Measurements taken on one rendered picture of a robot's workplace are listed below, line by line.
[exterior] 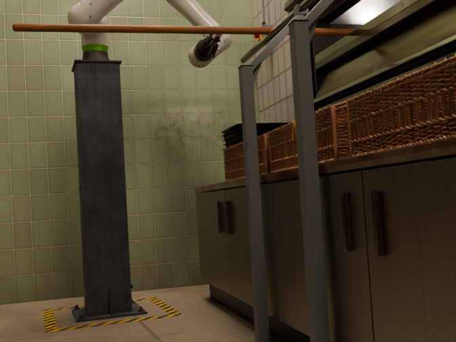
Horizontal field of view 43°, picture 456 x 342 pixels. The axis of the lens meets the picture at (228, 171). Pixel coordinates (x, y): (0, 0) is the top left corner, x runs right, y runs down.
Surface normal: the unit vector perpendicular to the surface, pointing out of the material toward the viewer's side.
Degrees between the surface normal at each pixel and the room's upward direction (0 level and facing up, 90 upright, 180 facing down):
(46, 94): 90
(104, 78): 90
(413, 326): 90
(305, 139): 90
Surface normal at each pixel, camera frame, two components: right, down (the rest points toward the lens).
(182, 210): 0.26, -0.07
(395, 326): -0.96, 0.04
